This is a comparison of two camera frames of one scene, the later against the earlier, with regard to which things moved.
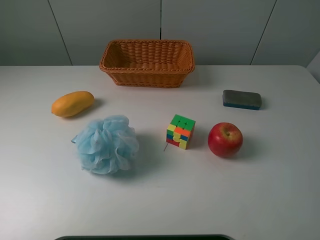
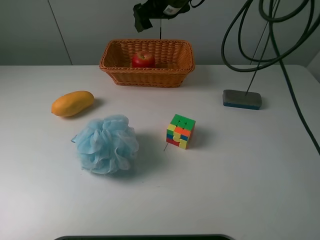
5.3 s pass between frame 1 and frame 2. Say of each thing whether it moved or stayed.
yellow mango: stayed
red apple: moved
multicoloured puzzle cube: stayed
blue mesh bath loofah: stayed
